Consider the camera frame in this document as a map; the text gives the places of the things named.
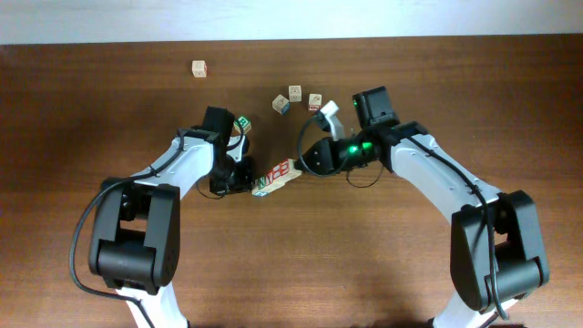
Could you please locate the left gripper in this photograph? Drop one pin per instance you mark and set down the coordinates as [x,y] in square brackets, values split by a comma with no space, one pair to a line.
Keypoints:
[245,183]

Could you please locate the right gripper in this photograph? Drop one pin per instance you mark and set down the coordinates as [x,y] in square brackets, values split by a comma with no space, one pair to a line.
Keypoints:
[324,160]

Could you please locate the red letter P block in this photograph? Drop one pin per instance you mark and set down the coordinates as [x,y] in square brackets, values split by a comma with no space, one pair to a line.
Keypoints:
[293,172]

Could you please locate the red letter E block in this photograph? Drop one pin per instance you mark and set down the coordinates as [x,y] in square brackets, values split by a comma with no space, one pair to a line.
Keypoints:
[285,171]

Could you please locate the red letter Y block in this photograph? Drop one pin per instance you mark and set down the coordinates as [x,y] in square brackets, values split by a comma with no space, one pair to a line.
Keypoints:
[273,179]

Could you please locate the blue edged wooden block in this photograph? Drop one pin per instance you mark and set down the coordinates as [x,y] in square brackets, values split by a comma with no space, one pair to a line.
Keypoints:
[261,190]

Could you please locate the green letter N block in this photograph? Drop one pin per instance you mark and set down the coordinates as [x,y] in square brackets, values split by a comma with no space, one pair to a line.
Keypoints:
[265,180]

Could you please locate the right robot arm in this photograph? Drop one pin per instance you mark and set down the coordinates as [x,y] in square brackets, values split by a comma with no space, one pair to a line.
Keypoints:
[497,253]

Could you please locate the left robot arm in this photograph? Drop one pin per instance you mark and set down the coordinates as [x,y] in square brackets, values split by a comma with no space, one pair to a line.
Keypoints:
[135,241]

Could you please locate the green letter B block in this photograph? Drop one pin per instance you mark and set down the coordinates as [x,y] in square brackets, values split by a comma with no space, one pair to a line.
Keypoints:
[242,125]

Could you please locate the blue sided picture block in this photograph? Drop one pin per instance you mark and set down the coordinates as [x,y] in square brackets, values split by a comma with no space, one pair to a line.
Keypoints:
[281,104]

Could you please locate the red sided picture block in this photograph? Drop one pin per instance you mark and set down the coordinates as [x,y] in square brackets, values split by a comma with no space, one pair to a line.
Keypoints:
[314,102]

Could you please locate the plain picture wooden block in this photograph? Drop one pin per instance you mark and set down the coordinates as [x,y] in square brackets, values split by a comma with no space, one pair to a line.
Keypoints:
[295,93]

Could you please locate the far left plain wooden block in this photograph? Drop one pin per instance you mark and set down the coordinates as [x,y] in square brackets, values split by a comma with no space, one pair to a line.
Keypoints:
[199,68]

